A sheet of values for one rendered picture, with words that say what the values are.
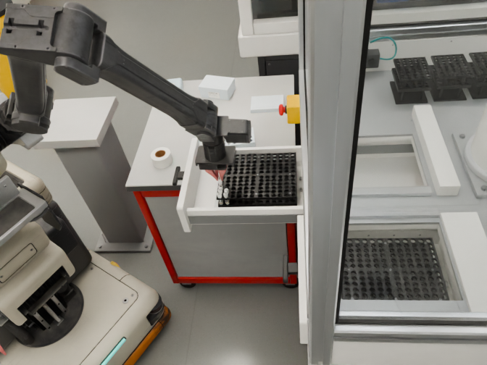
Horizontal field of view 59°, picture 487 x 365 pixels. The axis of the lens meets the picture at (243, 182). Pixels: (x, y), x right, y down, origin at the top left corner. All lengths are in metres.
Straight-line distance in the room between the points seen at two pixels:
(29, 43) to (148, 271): 1.63
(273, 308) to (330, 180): 1.57
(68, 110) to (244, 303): 1.14
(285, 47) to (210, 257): 0.94
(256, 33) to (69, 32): 1.24
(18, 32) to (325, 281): 0.58
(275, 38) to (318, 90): 1.52
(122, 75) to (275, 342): 1.42
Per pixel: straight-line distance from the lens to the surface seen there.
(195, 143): 1.34
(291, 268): 1.03
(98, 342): 1.79
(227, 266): 1.87
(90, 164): 1.94
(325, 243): 0.55
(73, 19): 0.75
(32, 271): 1.38
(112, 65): 0.77
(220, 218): 1.20
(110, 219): 2.21
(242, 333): 1.97
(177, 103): 0.89
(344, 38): 0.36
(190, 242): 1.75
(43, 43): 0.74
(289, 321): 1.98
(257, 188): 1.20
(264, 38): 1.89
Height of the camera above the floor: 1.79
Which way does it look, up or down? 46 degrees down
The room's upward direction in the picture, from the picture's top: 9 degrees counter-clockwise
